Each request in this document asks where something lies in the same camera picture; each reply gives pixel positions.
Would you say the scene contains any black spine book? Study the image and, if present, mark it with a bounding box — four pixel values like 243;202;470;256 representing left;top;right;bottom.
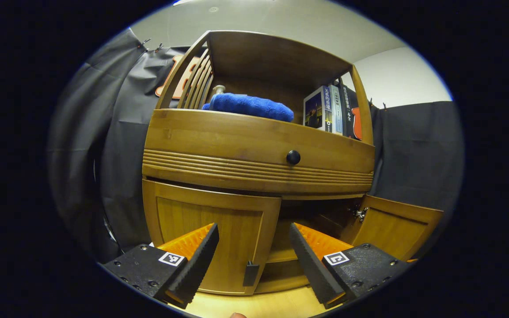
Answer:
341;79;361;140

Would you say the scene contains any blue fluffy towel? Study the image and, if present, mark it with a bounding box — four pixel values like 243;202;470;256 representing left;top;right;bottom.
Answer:
201;93;295;123

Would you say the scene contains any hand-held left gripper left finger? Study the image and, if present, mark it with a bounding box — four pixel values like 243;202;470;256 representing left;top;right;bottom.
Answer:
98;223;220;310

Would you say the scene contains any wooden cabinet drawer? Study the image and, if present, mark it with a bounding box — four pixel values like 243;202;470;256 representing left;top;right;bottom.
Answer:
142;108;376;197

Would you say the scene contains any wooden shoe cabinet door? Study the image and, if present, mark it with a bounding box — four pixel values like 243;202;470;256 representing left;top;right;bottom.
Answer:
341;194;444;262
142;179;282;295

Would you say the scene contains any black backdrop cloth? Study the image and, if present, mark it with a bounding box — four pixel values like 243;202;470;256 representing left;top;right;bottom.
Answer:
47;29;465;261

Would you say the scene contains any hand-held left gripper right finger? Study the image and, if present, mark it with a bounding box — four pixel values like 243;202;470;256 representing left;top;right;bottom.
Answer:
289;223;410;310

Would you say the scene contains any pale grey spine book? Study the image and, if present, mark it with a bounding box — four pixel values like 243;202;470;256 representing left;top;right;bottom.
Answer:
327;84;346;135

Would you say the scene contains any book with night photo cover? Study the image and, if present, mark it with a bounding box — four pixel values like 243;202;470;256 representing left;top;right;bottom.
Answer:
303;86;332;132

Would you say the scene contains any black door handle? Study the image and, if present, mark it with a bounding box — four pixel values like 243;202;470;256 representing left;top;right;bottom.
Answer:
243;261;260;287

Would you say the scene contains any wooden double-door shoe cabinet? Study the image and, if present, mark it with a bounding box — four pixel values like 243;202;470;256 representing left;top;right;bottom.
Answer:
142;30;444;295

